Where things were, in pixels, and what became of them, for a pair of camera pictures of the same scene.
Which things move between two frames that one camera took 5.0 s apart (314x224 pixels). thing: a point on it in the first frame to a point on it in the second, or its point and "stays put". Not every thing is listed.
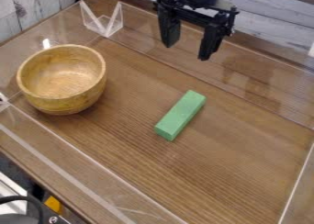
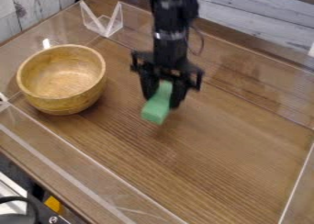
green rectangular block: [172, 124] to [157, 108]
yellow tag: [54, 204] stays put
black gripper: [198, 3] to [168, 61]
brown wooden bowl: [62, 77] stays put
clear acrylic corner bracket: [106, 25] stays put
